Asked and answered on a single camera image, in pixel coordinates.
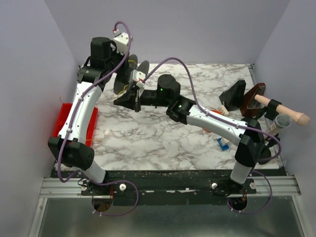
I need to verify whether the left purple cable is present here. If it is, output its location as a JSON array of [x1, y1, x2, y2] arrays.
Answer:
[[57, 21, 140, 217]]

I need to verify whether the small white connector block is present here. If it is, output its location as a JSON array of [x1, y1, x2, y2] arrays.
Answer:
[[217, 105, 229, 116]]

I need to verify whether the orange curved toy track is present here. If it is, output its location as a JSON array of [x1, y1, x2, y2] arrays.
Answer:
[[203, 110, 223, 133]]

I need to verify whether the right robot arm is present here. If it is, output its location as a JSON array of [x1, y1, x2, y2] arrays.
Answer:
[[114, 73, 265, 185]]

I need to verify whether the red plastic bin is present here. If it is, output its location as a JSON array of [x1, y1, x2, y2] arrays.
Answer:
[[52, 103, 98, 147]]

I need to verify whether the black triangular stand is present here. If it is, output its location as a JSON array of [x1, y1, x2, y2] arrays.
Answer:
[[219, 79, 246, 112]]

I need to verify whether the blue white toy block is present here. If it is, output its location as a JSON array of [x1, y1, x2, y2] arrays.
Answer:
[[217, 137, 230, 151]]

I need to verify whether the beige handle with black clamp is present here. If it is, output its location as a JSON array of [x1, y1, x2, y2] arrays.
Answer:
[[254, 95, 310, 126]]

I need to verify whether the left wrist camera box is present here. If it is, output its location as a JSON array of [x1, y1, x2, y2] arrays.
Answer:
[[113, 33, 129, 55]]

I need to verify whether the black cable spool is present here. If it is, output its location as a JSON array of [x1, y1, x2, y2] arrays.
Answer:
[[114, 54, 150, 95]]

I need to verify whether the brown triangular stand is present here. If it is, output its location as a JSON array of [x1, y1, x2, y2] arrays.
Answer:
[[240, 83, 267, 118]]

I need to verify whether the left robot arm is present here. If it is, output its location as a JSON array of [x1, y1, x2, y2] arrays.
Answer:
[[48, 33, 131, 183]]

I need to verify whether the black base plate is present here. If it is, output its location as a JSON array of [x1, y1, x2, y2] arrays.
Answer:
[[50, 169, 257, 207]]

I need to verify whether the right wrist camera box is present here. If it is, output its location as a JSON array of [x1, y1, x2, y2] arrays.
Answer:
[[129, 70, 146, 88]]

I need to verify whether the yellow wire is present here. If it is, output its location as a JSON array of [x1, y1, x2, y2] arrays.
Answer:
[[118, 60, 135, 96]]

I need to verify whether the grey microphone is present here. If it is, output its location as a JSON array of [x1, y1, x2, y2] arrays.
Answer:
[[266, 114, 292, 135]]

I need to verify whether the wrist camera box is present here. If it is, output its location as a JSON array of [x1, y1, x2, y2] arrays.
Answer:
[[113, 33, 129, 55], [129, 70, 146, 88]]

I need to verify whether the aluminium rail frame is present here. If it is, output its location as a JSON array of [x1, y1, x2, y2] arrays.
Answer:
[[30, 171, 313, 237]]

